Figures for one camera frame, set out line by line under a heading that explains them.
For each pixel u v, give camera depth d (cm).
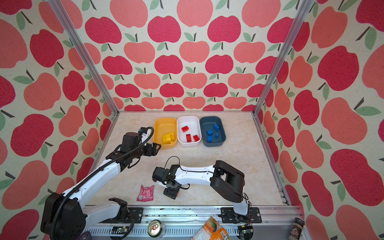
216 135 104
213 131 106
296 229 68
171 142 101
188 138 104
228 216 73
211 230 68
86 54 88
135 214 75
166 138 101
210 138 103
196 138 103
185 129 109
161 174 65
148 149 73
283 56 87
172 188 70
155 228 62
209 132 105
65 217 39
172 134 105
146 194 80
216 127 108
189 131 109
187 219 73
